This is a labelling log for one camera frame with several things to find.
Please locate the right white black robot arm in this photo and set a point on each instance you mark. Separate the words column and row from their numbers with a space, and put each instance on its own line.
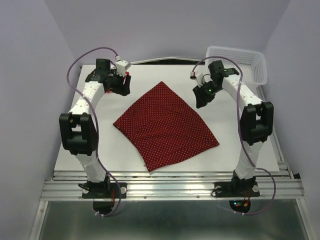
column 254, row 124

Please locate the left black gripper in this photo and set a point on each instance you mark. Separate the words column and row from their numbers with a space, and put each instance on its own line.
column 123, row 90

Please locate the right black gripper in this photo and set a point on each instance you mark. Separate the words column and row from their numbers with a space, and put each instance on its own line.
column 202, row 99

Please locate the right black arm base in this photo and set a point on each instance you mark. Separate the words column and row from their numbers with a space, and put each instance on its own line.
column 240, row 198

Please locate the white table board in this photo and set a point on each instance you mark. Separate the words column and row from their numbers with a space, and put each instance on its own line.
column 150, row 75

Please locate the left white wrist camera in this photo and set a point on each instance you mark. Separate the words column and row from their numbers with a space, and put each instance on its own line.
column 122, row 67

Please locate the dark red dotted skirt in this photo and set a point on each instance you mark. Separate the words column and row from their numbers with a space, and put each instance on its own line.
column 164, row 129

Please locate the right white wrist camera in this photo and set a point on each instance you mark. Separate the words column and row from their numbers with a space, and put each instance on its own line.
column 199, row 77

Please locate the white plastic basket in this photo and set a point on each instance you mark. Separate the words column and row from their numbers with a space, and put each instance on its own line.
column 252, row 63

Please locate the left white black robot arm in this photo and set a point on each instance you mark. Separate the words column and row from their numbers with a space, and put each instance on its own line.
column 78, row 127

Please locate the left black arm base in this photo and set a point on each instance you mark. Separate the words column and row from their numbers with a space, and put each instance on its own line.
column 107, row 191

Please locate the aluminium rail frame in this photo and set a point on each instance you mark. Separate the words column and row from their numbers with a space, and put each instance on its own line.
column 174, row 202

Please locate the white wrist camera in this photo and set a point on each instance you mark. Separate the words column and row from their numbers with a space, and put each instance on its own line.
column 199, row 77
column 122, row 67

